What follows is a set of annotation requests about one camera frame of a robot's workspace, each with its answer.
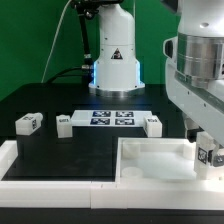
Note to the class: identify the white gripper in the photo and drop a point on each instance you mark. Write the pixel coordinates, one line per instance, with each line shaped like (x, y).
(204, 108)

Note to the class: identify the white u-shaped fence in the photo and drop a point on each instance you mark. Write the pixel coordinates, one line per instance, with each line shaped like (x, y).
(127, 193)

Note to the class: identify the white square table top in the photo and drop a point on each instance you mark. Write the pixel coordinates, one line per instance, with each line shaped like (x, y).
(161, 158)

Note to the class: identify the white plate with tags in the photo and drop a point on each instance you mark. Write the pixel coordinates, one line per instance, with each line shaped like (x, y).
(109, 118)

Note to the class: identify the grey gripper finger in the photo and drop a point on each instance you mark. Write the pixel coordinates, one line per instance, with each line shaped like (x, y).
(216, 157)

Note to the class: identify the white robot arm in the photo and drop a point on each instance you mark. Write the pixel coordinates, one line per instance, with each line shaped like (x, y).
(194, 67)

